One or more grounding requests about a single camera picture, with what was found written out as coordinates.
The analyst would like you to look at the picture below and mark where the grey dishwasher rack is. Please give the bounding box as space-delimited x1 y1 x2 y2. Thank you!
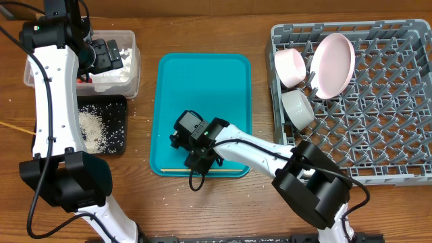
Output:
265 19 431 186

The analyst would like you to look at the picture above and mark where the clear plastic bin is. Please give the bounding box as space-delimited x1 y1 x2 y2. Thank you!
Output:
22 30 141 101

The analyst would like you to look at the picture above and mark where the large white plate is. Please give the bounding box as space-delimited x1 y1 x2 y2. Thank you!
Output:
310 33 355 99

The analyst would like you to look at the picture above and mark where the white tissue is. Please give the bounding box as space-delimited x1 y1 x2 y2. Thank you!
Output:
90 48 133 92

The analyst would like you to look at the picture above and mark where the grey bowl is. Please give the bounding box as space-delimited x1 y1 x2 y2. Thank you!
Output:
281 90 315 130

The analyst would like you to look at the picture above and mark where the black tray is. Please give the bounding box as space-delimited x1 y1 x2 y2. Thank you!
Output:
32 88 127 164

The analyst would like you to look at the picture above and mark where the teal serving tray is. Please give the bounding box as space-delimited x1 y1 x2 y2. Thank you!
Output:
149 53 252 177

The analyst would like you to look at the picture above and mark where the red snack wrapper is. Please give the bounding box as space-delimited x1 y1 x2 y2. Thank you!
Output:
77 78 92 83

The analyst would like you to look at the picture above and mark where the pink bowl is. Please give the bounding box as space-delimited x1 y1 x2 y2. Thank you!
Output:
275 49 306 88

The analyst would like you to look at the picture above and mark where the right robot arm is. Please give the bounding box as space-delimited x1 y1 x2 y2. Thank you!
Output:
169 110 371 242

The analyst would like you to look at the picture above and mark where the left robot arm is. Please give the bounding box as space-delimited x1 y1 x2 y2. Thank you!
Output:
13 0 146 242

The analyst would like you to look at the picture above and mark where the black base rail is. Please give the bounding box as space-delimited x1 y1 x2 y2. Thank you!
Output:
146 233 385 243

